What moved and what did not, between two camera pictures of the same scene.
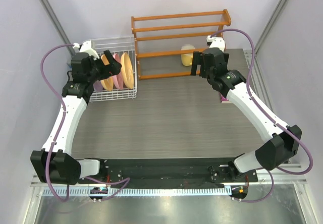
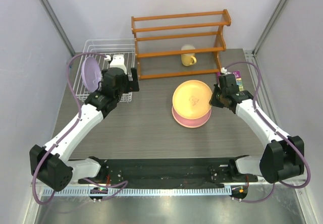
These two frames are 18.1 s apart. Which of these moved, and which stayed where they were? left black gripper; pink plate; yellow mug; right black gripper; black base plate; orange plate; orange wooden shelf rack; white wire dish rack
Moved: pink plate; left black gripper; orange plate; right black gripper
Stayed: white wire dish rack; orange wooden shelf rack; black base plate; yellow mug
